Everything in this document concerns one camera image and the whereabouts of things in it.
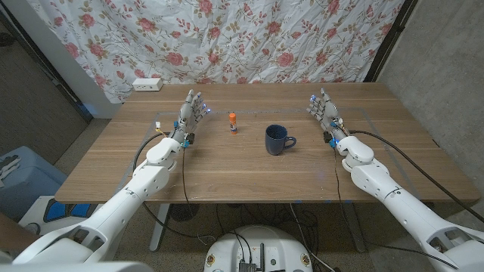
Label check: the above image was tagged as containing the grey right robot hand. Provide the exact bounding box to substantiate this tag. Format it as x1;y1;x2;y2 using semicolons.
306;88;348;143

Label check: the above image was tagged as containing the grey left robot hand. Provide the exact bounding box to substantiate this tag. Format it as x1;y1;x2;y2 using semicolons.
172;88;211;147

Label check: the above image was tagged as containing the dark blue ceramic mug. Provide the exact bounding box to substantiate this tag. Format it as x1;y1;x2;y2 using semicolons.
264;124;297;156

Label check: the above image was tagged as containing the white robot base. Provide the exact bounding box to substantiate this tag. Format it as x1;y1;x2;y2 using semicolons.
203;225;314;272

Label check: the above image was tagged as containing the white power strip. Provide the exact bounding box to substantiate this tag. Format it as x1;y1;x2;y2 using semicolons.
132;77;164;92

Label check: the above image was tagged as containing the floral rose print backdrop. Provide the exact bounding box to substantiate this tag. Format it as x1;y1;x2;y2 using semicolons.
26;0;406;104

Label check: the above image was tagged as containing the black backdrop stand pole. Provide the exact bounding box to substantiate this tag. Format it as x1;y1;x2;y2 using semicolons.
363;0;419;83

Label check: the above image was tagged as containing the black round floor object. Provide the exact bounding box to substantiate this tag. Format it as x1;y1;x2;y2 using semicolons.
169;203;200;223

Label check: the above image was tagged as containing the white table leg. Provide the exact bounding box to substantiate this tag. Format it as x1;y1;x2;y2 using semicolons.
149;203;171;253

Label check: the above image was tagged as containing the grey table leg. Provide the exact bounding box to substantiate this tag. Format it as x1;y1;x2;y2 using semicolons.
342;202;368;253

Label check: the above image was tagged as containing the blue plastic storage bin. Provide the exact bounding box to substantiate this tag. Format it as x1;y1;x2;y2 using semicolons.
0;146;68;222

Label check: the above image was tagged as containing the white board with blue pads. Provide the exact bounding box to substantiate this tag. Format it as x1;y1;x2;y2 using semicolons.
18;195;103;237

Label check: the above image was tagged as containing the white object on bin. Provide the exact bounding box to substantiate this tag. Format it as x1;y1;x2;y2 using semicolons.
0;154;22;189

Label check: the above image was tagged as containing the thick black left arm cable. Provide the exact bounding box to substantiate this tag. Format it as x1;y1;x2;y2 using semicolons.
132;131;216;243

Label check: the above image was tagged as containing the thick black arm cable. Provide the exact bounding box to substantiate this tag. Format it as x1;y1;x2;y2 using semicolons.
348;129;484;224
132;131;216;243

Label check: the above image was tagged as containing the thin black left wrist cable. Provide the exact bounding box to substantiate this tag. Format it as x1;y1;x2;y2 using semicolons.
181;146;196;218

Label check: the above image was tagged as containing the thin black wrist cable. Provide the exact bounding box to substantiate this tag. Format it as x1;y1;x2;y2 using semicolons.
181;146;196;218
332;146;461;270

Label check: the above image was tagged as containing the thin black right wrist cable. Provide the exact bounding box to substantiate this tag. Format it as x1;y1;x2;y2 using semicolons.
332;146;461;270

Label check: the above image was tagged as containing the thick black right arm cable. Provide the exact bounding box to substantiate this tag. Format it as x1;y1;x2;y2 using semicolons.
348;129;484;224

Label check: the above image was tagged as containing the white floor cable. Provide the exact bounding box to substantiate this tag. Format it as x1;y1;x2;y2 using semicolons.
289;202;336;272

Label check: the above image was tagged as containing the black slanted frame bar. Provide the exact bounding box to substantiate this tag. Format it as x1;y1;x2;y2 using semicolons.
0;7;94;122

